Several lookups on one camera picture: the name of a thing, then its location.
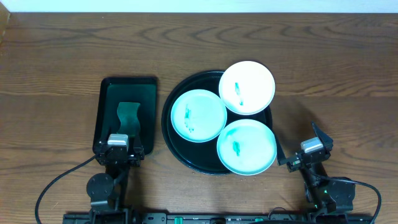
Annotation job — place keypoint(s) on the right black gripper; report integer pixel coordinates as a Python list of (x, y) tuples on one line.
[(328, 141)]

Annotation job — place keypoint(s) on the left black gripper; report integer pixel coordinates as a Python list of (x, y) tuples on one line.
[(119, 157)]

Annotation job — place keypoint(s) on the green sponge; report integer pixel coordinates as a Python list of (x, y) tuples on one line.
[(129, 122)]

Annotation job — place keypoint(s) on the white plate bottom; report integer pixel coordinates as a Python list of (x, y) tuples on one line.
[(246, 147)]

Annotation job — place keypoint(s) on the white plate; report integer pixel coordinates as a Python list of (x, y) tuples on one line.
[(246, 147), (198, 115), (247, 87)]

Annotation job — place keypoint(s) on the white plate top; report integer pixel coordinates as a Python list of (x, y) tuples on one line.
[(247, 87)]

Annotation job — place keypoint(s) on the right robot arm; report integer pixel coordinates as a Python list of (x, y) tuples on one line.
[(330, 196)]

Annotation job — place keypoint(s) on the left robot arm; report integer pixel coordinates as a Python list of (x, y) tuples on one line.
[(107, 190)]

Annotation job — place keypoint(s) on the rectangular black tray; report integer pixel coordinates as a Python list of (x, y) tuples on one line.
[(114, 90)]

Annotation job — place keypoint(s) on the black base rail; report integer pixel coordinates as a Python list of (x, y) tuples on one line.
[(162, 218)]

